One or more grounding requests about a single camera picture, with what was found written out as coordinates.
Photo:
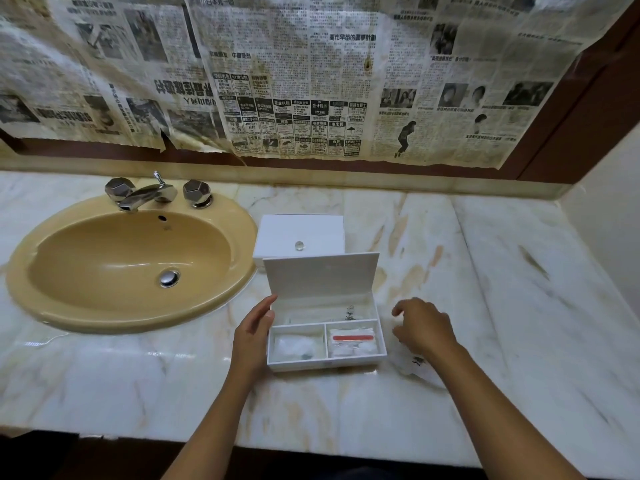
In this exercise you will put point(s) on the beige oval sink basin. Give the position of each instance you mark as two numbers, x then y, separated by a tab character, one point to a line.
125	264

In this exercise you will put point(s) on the chrome faceted faucet knob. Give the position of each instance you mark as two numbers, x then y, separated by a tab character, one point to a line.
119	188
196	190

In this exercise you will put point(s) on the chrome sink drain plug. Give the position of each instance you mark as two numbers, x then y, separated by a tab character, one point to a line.
169	278

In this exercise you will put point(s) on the person's dark clothing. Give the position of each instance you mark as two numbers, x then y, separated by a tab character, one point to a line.
355	473

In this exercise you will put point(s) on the person's left hand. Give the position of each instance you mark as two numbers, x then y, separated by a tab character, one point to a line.
250	342

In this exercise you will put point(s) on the person's right hand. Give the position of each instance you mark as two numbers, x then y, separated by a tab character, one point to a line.
427	329

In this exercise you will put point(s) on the chrome faucet spout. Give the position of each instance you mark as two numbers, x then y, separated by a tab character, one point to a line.
146	193

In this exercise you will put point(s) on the person's right forearm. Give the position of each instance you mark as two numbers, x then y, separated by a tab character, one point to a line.
500	419

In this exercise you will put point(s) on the person's left forearm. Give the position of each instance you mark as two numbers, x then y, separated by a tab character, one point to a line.
210	429

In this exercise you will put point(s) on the white box with round knob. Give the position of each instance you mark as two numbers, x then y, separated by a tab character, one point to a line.
300	227
320	277

